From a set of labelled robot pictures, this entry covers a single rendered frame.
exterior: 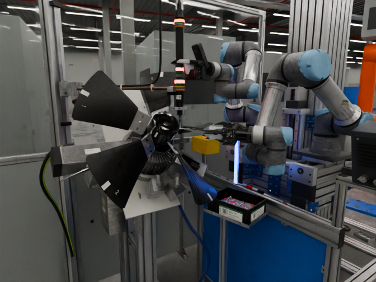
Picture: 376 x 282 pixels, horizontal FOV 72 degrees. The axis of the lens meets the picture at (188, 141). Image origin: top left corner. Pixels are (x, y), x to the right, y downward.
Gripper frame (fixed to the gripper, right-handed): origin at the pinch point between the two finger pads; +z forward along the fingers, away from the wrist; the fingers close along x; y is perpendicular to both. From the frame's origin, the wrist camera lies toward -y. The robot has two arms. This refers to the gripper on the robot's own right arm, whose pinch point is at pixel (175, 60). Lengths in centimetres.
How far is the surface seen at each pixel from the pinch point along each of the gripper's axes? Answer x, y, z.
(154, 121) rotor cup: -2.1, 24.6, 13.0
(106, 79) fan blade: 14.9, 8.1, 24.2
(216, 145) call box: 14, 44, -44
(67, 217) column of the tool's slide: 62, 83, 29
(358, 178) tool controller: -65, 40, -22
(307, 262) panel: -48, 82, -30
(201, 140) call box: 21, 41, -37
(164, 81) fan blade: 14.4, 7.9, -4.6
